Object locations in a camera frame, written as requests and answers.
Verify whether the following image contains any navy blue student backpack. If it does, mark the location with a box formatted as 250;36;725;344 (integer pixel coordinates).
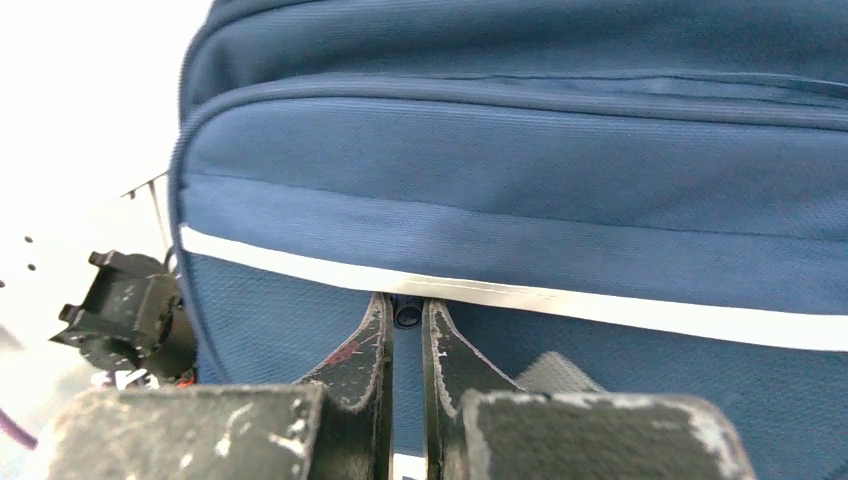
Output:
169;1;847;479

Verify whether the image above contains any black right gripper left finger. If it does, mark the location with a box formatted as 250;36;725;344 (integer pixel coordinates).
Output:
26;294;392;480

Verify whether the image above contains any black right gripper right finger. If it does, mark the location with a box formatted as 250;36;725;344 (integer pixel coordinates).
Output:
421;300;755;479

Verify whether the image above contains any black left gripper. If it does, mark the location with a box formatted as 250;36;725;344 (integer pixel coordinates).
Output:
50;250;197;381

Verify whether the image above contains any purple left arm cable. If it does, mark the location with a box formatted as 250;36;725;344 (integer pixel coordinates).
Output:
0;407;40;452

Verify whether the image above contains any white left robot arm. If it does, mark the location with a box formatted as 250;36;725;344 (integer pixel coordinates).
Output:
1;177;196;385

